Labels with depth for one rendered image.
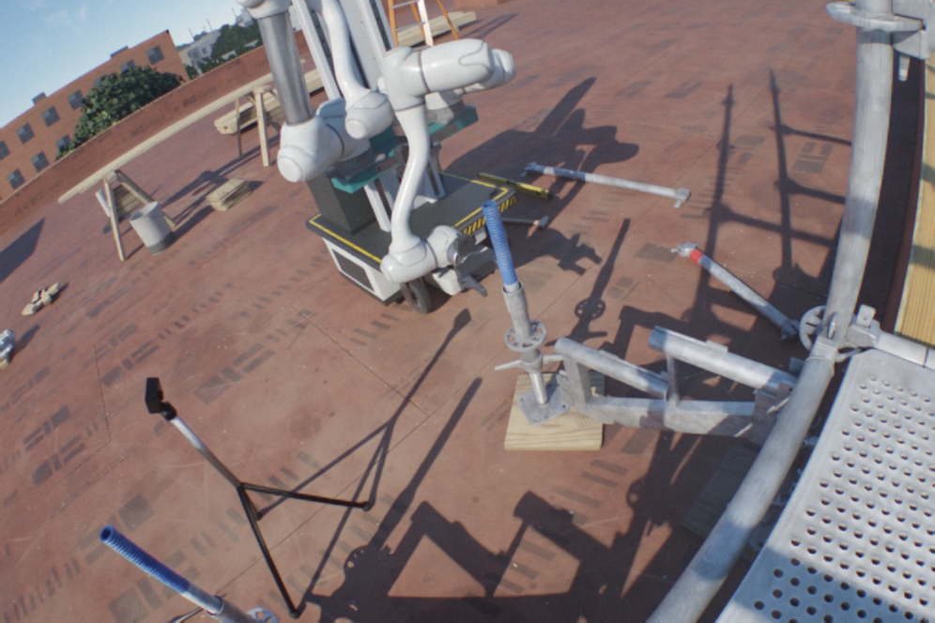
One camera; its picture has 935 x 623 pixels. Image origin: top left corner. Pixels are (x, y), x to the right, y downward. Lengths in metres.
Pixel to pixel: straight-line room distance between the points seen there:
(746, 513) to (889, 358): 0.34
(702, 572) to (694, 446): 1.00
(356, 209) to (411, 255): 0.81
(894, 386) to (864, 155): 0.33
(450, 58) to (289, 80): 0.53
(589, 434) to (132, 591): 1.74
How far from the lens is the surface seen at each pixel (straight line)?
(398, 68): 1.50
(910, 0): 0.66
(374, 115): 1.52
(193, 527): 2.08
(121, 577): 2.24
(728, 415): 1.15
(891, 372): 0.84
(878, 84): 0.68
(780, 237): 2.40
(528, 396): 1.74
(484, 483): 1.61
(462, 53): 1.45
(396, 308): 2.34
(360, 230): 2.37
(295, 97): 1.69
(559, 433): 1.63
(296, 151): 1.70
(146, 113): 14.67
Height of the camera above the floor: 1.35
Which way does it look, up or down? 34 degrees down
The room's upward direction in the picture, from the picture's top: 19 degrees counter-clockwise
